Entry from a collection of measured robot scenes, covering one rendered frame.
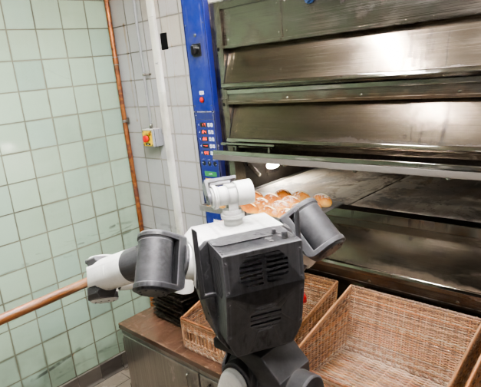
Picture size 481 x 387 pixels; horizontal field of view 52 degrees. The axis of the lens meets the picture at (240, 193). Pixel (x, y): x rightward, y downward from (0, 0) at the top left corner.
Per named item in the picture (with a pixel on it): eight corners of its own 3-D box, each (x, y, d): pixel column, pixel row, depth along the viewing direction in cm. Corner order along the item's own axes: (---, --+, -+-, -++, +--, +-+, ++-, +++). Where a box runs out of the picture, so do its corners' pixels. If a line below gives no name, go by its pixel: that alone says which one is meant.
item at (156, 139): (153, 144, 289) (150, 127, 286) (163, 145, 282) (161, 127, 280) (143, 147, 284) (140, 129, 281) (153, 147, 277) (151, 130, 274)
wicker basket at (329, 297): (250, 305, 261) (245, 256, 254) (344, 335, 224) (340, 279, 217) (181, 347, 227) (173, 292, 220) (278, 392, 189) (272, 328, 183)
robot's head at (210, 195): (244, 199, 126) (236, 172, 128) (212, 205, 123) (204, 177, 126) (238, 208, 131) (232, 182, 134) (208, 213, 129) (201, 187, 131)
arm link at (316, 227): (336, 248, 142) (344, 229, 130) (311, 264, 140) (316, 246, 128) (312, 217, 147) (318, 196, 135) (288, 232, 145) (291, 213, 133)
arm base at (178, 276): (176, 302, 128) (190, 292, 118) (126, 297, 123) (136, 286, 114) (179, 246, 134) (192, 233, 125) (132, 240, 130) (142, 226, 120)
